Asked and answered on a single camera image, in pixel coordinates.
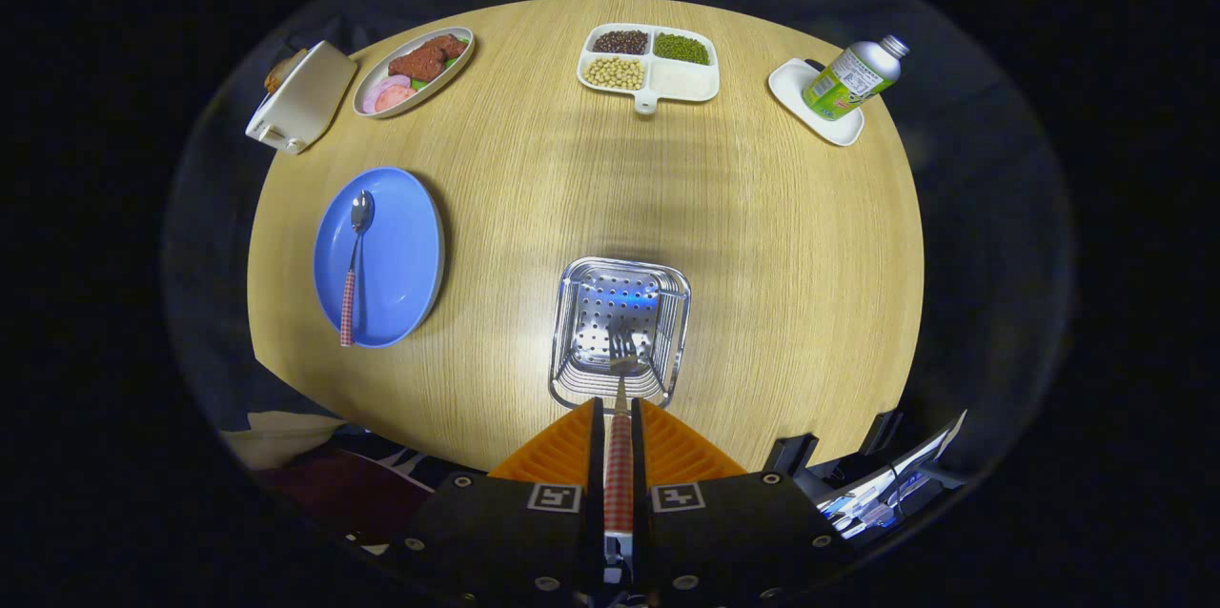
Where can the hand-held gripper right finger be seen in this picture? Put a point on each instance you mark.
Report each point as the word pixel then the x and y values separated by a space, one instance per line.
pixel 640 484

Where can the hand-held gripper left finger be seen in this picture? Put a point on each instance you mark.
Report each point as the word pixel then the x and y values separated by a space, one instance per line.
pixel 597 484

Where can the black clamp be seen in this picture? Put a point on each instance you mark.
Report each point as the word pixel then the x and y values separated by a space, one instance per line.
pixel 791 453
pixel 882 432

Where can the perforated metal basket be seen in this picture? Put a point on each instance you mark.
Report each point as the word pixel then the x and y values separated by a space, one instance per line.
pixel 581 303

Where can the black white striped cloth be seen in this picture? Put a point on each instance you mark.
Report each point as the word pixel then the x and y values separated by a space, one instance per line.
pixel 410 465

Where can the dark red cloth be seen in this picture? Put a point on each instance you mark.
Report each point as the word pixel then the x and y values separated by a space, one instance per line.
pixel 334 494

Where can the blue round plate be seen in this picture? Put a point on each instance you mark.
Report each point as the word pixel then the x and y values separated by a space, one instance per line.
pixel 400 255

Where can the cream cloth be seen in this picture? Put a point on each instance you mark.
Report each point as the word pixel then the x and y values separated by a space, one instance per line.
pixel 276 436

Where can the white divided tray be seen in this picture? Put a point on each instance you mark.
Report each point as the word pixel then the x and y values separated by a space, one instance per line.
pixel 681 82

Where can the pile of yellow soybeans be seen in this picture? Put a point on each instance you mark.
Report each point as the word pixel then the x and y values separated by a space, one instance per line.
pixel 615 73

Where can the small white square dish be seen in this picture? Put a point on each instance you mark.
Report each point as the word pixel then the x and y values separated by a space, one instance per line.
pixel 796 89

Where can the white oval food plate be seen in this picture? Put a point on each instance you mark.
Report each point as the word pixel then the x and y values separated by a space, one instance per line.
pixel 434 89

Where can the pile of green beans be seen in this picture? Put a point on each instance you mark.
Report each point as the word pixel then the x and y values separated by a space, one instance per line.
pixel 681 49

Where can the pile of dark red beans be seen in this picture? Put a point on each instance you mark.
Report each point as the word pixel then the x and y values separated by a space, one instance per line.
pixel 620 42

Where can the green vegetable leaf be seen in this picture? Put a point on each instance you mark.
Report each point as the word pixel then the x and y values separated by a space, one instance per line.
pixel 450 63

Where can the pale pink ham slice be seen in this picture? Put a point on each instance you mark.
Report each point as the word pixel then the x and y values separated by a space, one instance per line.
pixel 376 89

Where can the silver bottle with green label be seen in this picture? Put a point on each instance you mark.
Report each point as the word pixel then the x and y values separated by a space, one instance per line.
pixel 848 79

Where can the brown braised meat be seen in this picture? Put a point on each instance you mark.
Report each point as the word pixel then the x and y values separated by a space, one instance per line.
pixel 419 63

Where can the cream white toaster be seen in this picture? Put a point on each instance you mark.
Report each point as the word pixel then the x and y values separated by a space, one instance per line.
pixel 305 98

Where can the brown toast slice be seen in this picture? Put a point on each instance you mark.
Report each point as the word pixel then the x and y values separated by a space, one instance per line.
pixel 283 70

